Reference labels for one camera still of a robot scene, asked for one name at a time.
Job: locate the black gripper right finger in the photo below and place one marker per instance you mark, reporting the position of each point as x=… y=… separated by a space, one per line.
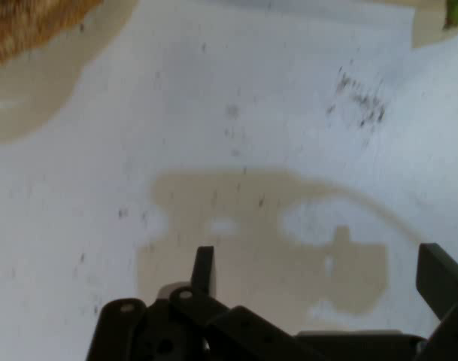
x=448 y=282

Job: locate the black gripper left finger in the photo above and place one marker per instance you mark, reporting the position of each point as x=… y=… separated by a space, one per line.
x=164 y=331

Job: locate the bamboo cutting board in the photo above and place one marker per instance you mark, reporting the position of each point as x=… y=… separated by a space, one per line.
x=428 y=22

